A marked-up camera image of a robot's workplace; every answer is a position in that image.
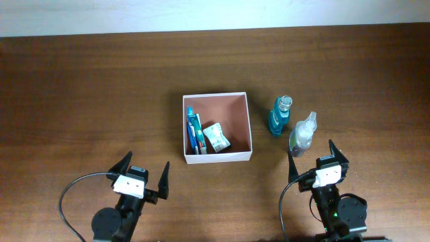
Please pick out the green toothpaste tube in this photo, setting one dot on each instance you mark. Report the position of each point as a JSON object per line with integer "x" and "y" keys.
{"x": 199, "y": 134}

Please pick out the blue white toothbrush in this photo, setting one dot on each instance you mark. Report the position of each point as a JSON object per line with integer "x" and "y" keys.
{"x": 189, "y": 115}

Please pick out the clear purple spray bottle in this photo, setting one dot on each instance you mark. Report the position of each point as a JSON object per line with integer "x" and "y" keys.
{"x": 301, "y": 137}

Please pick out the teal mouthwash bottle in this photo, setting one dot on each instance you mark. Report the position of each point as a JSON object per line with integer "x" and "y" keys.
{"x": 280, "y": 114}

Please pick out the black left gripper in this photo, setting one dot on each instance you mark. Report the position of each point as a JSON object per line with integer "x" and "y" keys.
{"x": 151, "y": 195}

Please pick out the blue disposable razor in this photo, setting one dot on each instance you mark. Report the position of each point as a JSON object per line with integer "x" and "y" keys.
{"x": 191, "y": 138}

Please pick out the white green packet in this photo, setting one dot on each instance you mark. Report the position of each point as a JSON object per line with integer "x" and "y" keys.
{"x": 216, "y": 137}

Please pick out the pink open cardboard box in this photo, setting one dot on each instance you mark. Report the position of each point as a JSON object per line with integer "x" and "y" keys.
{"x": 231, "y": 111}

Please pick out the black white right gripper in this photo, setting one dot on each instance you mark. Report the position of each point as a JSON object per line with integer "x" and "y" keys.
{"x": 344, "y": 164}

